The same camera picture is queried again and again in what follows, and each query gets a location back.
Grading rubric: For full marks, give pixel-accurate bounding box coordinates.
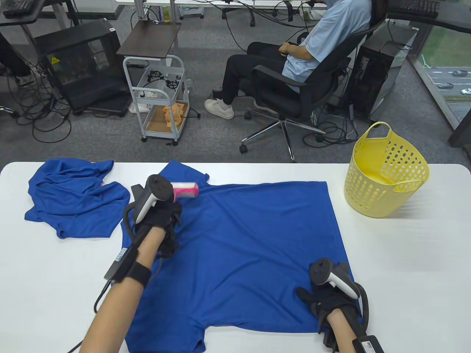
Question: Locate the small white storage cart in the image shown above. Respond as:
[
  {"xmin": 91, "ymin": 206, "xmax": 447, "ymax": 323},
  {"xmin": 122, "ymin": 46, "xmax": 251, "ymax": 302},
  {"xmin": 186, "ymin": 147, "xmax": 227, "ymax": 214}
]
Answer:
[{"xmin": 179, "ymin": 4, "xmax": 205, "ymax": 19}]

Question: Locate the black left glove cable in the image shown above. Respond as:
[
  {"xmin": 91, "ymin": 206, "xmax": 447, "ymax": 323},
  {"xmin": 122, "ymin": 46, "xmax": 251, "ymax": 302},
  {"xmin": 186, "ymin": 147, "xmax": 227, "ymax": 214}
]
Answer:
[{"xmin": 66, "ymin": 200, "xmax": 164, "ymax": 353}]

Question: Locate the dark grey hand controller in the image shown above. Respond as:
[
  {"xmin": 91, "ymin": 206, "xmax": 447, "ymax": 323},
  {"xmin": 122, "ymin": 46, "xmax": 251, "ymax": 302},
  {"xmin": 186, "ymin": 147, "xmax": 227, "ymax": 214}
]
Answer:
[
  {"xmin": 309, "ymin": 258, "xmax": 362, "ymax": 299},
  {"xmin": 131, "ymin": 175, "xmax": 173, "ymax": 224}
]

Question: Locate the black desk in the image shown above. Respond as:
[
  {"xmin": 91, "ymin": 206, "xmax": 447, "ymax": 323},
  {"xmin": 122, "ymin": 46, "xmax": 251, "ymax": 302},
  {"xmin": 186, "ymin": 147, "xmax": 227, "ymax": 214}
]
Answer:
[
  {"xmin": 385, "ymin": 0, "xmax": 471, "ymax": 35},
  {"xmin": 0, "ymin": 0, "xmax": 124, "ymax": 28}
]

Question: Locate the black right wrist camera strap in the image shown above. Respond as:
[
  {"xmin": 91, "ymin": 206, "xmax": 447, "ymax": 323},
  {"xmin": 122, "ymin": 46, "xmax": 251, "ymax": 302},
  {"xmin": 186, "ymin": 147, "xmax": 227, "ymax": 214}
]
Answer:
[{"xmin": 351, "ymin": 334, "xmax": 386, "ymax": 353}]

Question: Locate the orange cloth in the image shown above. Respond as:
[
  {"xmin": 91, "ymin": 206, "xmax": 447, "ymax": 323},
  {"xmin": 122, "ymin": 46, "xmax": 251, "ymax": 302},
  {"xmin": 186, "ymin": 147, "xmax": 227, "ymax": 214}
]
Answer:
[{"xmin": 163, "ymin": 103, "xmax": 186, "ymax": 128}]

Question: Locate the black mesh office chair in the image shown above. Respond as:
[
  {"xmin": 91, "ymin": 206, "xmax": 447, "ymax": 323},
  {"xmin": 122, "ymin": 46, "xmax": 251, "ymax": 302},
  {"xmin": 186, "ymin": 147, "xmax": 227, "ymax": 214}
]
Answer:
[{"xmin": 239, "ymin": 0, "xmax": 389, "ymax": 163}]

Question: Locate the black keyboard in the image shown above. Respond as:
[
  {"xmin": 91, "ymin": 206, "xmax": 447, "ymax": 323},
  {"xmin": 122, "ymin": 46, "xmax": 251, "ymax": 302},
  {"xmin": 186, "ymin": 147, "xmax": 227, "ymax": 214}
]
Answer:
[
  {"xmin": 3, "ymin": 0, "xmax": 44, "ymax": 18},
  {"xmin": 386, "ymin": 0, "xmax": 440, "ymax": 18}
]

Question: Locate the pink lint roller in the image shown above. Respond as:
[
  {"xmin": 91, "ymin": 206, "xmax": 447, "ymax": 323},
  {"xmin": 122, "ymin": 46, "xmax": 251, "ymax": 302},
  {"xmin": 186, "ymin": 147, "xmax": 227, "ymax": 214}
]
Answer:
[{"xmin": 172, "ymin": 182, "xmax": 199, "ymax": 202}]

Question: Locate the white desk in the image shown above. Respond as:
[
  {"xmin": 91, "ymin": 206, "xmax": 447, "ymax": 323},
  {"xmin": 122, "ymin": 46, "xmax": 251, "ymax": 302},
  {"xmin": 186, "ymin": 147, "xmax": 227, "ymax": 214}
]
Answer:
[{"xmin": 117, "ymin": 0, "xmax": 328, "ymax": 21}]

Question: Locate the person's right hand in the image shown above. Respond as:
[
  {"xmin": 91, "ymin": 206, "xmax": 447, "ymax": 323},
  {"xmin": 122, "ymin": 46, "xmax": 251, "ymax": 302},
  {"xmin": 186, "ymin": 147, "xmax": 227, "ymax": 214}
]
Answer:
[{"xmin": 296, "ymin": 283, "xmax": 363, "ymax": 333}]

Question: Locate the person's right forearm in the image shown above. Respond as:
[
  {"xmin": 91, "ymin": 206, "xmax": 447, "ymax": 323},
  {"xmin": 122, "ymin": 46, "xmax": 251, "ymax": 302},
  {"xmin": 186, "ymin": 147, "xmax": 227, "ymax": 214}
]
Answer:
[{"xmin": 327, "ymin": 309, "xmax": 358, "ymax": 353}]

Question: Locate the person's left hand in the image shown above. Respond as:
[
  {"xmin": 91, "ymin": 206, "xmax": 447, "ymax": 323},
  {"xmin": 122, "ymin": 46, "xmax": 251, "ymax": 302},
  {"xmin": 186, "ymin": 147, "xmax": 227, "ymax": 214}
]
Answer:
[{"xmin": 134, "ymin": 200, "xmax": 183, "ymax": 258}]

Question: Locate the blue t-shirt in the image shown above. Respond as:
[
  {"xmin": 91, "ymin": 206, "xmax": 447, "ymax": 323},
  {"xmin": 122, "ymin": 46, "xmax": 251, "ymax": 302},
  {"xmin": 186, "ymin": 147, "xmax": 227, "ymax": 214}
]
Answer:
[
  {"xmin": 25, "ymin": 158, "xmax": 131, "ymax": 239},
  {"xmin": 121, "ymin": 160, "xmax": 355, "ymax": 353}
]

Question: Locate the black left wrist camera strap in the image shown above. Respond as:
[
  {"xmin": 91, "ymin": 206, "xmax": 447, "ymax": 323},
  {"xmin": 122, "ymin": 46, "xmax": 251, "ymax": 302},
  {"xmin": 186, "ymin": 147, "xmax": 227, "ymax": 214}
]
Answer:
[{"xmin": 104, "ymin": 246, "xmax": 151, "ymax": 285}]

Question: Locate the black wrist camera strap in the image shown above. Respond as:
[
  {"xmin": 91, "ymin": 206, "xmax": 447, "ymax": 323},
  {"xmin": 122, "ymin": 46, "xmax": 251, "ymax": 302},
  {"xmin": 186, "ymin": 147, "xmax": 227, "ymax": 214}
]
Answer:
[
  {"xmin": 104, "ymin": 246, "xmax": 151, "ymax": 285},
  {"xmin": 351, "ymin": 334, "xmax": 386, "ymax": 353}
]

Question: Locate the black computer tower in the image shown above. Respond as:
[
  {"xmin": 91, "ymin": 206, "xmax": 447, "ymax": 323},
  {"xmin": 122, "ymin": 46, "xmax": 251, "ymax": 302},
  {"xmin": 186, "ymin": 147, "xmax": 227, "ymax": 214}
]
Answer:
[{"xmin": 350, "ymin": 22, "xmax": 419, "ymax": 120}]

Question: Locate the dark grey left hand controller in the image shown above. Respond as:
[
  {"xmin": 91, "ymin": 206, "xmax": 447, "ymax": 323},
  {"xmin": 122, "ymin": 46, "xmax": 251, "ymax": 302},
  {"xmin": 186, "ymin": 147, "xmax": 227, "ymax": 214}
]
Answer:
[{"xmin": 131, "ymin": 175, "xmax": 173, "ymax": 224}]

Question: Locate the person's left forearm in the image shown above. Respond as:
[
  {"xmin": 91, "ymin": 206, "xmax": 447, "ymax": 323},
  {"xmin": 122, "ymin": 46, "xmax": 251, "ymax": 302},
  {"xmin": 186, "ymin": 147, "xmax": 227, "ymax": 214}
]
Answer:
[{"xmin": 79, "ymin": 226, "xmax": 166, "ymax": 353}]

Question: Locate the black open computer case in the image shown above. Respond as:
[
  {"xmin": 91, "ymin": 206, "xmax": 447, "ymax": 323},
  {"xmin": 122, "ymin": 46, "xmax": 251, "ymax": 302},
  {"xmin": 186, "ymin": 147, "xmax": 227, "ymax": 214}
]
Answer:
[{"xmin": 33, "ymin": 19, "xmax": 133, "ymax": 116}]

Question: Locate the black glove cable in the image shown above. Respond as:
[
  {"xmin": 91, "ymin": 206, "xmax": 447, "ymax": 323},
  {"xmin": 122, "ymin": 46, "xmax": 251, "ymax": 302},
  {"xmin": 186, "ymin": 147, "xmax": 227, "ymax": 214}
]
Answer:
[
  {"xmin": 353, "ymin": 282, "xmax": 370, "ymax": 333},
  {"xmin": 66, "ymin": 200, "xmax": 164, "ymax": 353}
]

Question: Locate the dark grey right hand controller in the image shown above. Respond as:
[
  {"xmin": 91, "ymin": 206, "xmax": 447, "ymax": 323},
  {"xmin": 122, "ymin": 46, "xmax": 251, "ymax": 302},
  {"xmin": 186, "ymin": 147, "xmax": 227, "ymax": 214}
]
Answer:
[{"xmin": 309, "ymin": 258, "xmax": 362, "ymax": 299}]

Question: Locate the black right glove cable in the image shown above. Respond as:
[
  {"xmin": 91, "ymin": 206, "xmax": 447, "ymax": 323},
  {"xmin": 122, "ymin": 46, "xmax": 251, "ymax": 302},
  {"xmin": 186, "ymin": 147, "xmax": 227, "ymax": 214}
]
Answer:
[{"xmin": 353, "ymin": 282, "xmax": 370, "ymax": 333}]

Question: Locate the white rolling cart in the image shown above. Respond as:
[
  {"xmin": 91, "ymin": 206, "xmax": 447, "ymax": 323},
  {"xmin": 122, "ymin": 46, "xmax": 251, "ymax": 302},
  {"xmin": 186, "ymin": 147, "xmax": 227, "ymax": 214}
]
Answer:
[{"xmin": 123, "ymin": 55, "xmax": 192, "ymax": 146}]

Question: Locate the tangle of black cables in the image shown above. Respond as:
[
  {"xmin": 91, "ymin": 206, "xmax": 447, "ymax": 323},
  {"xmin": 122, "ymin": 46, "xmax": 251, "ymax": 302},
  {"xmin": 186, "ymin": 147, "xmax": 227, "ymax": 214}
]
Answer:
[
  {"xmin": 0, "ymin": 59, "xmax": 72, "ymax": 144},
  {"xmin": 304, "ymin": 108, "xmax": 359, "ymax": 145}
]

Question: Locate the yellow perforated plastic basket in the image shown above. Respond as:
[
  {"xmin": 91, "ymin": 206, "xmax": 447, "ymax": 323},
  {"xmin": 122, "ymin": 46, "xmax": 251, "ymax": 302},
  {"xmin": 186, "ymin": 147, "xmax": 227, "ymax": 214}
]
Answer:
[{"xmin": 344, "ymin": 121, "xmax": 430, "ymax": 218}]

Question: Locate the brown side table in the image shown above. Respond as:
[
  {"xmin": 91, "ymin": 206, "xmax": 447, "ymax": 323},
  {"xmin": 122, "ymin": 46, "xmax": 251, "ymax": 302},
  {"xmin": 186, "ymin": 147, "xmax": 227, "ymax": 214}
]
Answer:
[{"xmin": 117, "ymin": 21, "xmax": 182, "ymax": 61}]

